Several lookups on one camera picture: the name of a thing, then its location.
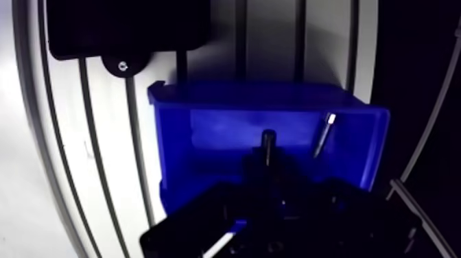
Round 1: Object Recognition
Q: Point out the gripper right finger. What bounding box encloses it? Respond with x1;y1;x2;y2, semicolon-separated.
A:
269;147;423;258

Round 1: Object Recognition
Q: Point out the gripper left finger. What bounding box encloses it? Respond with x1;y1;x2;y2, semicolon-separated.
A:
139;145;270;258

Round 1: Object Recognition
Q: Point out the steel bolt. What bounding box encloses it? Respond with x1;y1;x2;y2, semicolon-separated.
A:
261;129;278;168
311;112;338;160

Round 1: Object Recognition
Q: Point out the blue bin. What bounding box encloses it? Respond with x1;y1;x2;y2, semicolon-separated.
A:
146;80;391;218

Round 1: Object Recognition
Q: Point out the black tray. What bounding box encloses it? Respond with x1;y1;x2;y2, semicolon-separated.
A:
45;0;212;79

